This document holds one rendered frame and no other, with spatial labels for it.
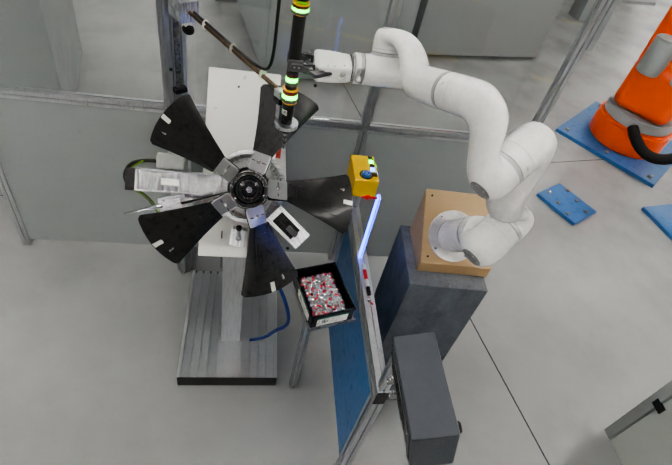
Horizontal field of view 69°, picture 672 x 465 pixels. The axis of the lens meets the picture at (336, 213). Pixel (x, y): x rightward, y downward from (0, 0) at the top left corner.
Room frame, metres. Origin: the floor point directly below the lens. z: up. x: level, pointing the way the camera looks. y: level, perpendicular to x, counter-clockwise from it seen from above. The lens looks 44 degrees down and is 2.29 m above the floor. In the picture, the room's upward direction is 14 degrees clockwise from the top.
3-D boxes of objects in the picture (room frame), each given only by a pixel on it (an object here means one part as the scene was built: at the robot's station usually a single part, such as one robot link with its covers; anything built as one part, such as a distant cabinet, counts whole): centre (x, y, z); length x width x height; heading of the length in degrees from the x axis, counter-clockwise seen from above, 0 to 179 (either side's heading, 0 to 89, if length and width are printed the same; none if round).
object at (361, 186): (1.58, -0.07, 1.02); 0.16 x 0.10 x 0.11; 14
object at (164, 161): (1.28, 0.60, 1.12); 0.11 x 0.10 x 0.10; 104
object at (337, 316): (1.09, -0.02, 0.84); 0.22 x 0.17 x 0.07; 30
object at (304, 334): (1.14, 0.01, 0.40); 0.03 x 0.03 x 0.80; 29
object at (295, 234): (1.25, 0.16, 0.98); 0.20 x 0.16 x 0.20; 14
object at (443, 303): (1.33, -0.44, 0.46); 0.30 x 0.30 x 0.93; 11
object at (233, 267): (1.27, 0.36, 0.45); 0.09 x 0.04 x 0.91; 104
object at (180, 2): (1.61, 0.68, 1.54); 0.10 x 0.07 x 0.08; 49
